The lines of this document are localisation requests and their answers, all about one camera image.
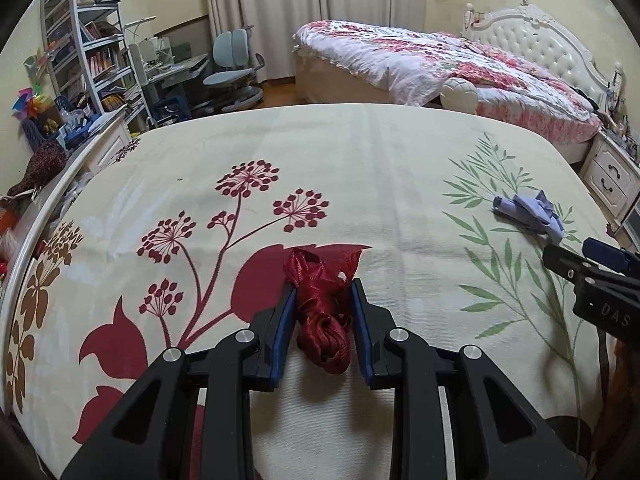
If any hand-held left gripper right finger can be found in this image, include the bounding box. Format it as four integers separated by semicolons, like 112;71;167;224
351;279;586;480

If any white round pouf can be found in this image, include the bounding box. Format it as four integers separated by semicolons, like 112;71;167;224
441;77;479;116

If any blue plastic crate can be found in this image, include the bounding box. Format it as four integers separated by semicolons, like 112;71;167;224
150;97;190;129

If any white nightstand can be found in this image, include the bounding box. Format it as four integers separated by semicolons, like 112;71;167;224
580;132;640;216

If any blue-grey desk chair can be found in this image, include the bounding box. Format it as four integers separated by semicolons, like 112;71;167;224
202;29;266;113

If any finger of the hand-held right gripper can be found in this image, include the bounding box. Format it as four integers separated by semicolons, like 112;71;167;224
542;244;640;334
582;237;640;281

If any pink floral quilt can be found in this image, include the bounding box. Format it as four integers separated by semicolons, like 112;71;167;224
292;20;602;129

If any white desk lamp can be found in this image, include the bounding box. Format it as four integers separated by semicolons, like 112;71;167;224
122;16;159;44

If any floral printed tablecloth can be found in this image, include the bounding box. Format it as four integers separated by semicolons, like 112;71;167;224
0;104;626;480

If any blue storage basket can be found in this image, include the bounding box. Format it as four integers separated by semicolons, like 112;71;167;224
22;105;67;147

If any purple cloth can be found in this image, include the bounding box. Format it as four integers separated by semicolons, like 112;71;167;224
492;190;567;244

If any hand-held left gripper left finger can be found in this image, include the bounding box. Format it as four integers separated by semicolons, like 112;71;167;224
60;285;299;480

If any colourful pinwheel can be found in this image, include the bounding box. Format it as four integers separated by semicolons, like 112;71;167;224
12;87;47;122

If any white dresser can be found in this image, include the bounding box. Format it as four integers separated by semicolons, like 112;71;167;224
65;117;134;176

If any plastic drawer unit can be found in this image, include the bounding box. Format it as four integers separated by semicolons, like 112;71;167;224
617;205;640;254

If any dark red ribbon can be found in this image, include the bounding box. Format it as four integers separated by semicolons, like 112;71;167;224
282;246;363;376

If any dark red knitted cloth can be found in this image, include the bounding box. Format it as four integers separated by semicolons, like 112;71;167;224
9;140;69;197

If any beige curtain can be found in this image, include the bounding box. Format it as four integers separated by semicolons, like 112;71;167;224
202;0;429;84

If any white bookshelf with books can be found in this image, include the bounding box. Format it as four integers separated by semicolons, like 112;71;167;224
40;0;151;131

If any white tufted bed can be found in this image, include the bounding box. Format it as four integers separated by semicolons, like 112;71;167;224
292;4;614;163

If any grey study desk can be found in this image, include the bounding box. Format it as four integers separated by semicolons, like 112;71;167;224
125;52;211;122

